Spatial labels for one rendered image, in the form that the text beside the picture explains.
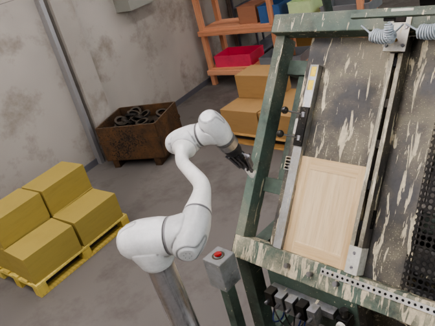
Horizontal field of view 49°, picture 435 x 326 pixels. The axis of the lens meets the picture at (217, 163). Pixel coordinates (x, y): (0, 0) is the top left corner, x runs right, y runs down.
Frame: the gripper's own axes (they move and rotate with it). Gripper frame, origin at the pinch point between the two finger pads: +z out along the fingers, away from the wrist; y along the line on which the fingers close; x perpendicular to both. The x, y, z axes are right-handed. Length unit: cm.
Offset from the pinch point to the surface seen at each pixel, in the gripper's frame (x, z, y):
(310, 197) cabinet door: -7.5, 33.0, -15.5
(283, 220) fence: 4.5, 37.8, -2.8
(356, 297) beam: 33, 47, -46
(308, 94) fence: -52, 8, -10
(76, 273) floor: 45, 120, 225
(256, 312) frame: 41, 90, 26
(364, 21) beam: -76, -14, -39
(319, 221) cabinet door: 2.6, 37.6, -21.8
